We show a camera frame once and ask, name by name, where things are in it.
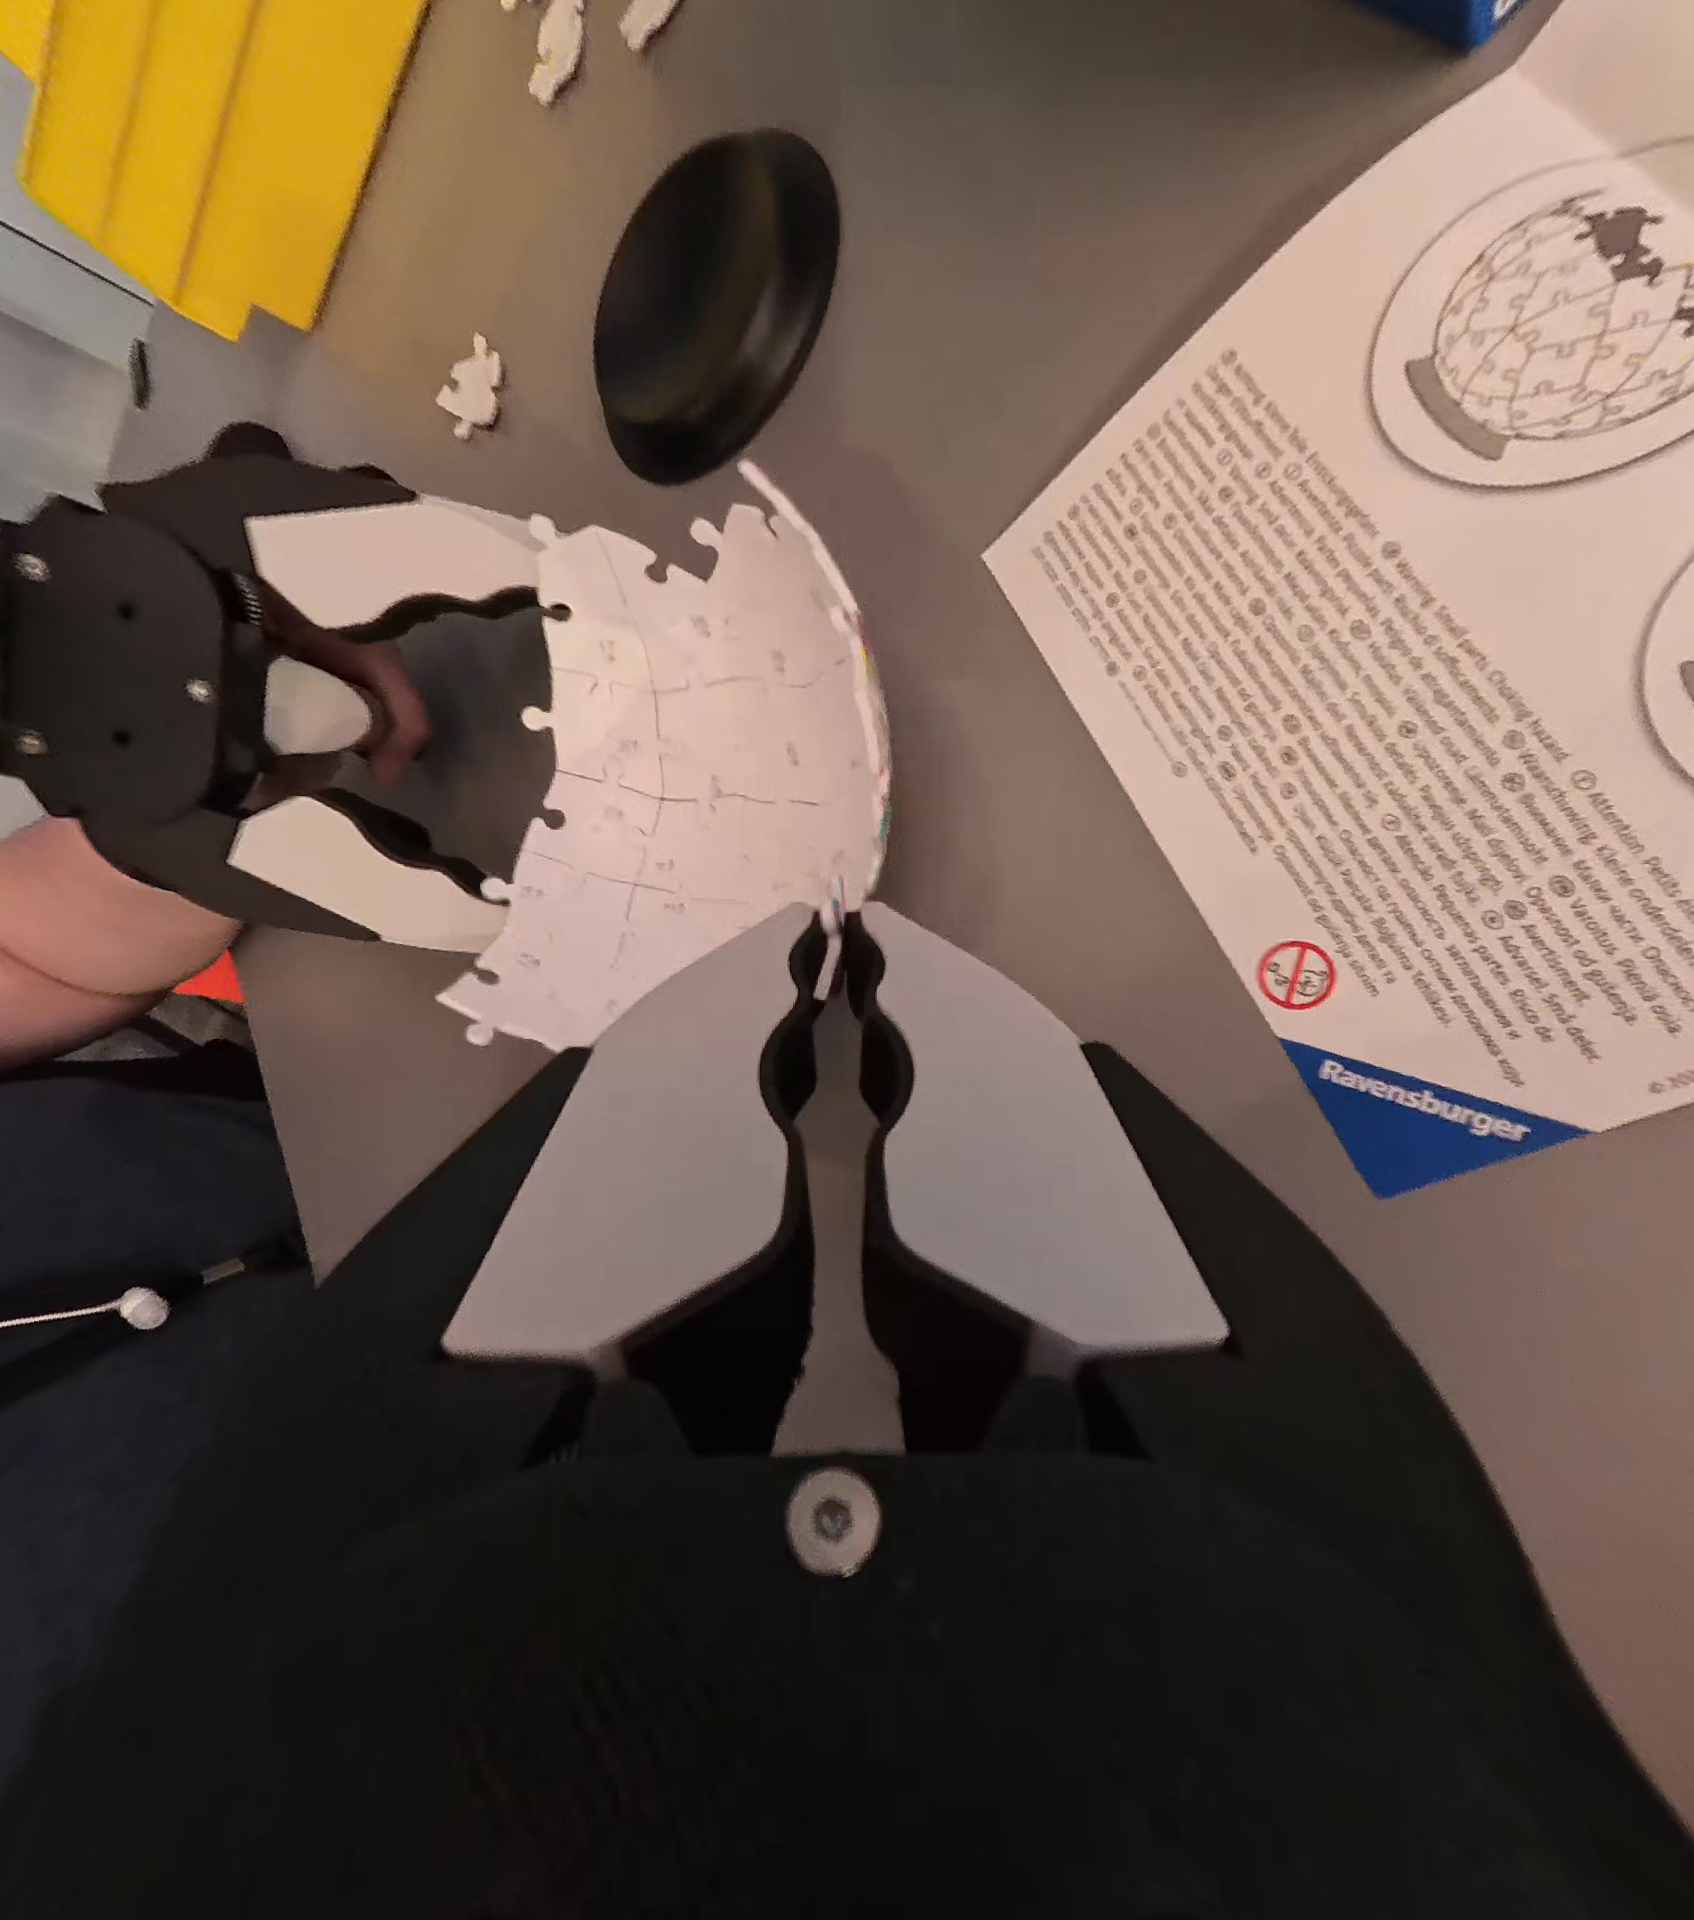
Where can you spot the person's left hand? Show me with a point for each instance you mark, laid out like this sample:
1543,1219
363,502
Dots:
400,722

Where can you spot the black round ball stand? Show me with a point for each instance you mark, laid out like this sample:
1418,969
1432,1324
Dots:
713,301

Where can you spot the person's left forearm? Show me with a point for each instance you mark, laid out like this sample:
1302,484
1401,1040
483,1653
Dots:
40,946

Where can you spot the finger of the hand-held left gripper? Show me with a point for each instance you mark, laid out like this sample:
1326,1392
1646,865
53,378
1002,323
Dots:
338,874
400,556

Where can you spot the white instruction leaflet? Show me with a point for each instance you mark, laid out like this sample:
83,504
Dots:
1389,599

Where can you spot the scattered loose puzzle pieces group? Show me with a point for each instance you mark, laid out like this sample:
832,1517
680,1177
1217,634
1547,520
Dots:
472,383

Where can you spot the assembled white puzzle section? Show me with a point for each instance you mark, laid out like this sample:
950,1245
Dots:
700,751

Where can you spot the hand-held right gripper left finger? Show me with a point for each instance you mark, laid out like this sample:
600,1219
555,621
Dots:
640,1202

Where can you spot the red object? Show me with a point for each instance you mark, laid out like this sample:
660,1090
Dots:
216,978

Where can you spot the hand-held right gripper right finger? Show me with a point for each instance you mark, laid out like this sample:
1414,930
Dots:
1045,1202

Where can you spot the yellow storage bin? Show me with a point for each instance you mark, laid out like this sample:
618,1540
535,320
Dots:
216,124

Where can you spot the colourful puzzle box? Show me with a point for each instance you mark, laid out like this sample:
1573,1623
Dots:
1449,18

